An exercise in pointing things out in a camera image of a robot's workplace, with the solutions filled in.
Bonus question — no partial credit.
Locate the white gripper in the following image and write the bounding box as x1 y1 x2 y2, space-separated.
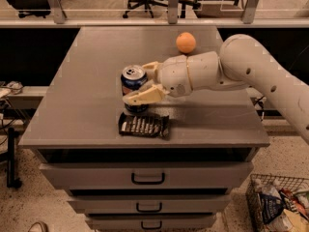
123 55 192 105

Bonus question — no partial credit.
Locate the blue pepsi can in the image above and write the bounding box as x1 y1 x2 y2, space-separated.
121 65 148 113

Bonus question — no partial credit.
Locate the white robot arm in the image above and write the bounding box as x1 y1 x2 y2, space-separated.
123 34 309 143

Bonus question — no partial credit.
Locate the black rxbar chocolate wrapper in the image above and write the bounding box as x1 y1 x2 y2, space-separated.
118 113 169 138

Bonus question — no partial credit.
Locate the orange fruit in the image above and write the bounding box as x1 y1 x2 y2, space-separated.
176 32 196 53

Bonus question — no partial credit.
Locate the black office chair centre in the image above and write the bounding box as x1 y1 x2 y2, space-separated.
123 0 201 24

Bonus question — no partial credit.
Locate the grey drawer cabinet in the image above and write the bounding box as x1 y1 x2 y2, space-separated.
20 26 268 232

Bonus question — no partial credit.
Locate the black stand leg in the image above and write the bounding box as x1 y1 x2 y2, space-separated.
7 128 22 189

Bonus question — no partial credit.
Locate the top drawer black handle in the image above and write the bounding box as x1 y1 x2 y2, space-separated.
131 173 165 185

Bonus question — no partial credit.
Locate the drawer black handle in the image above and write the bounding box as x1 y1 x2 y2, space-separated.
140 221 162 230
135 202 162 213
131 173 165 185

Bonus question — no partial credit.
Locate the middle drawer black handle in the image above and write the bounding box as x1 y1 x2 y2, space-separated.
135 202 162 213

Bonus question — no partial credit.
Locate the bottom drawer black handle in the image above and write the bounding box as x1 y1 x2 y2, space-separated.
140 221 162 230

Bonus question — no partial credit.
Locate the wire basket of snacks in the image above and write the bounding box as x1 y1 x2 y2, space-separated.
246 174 309 232

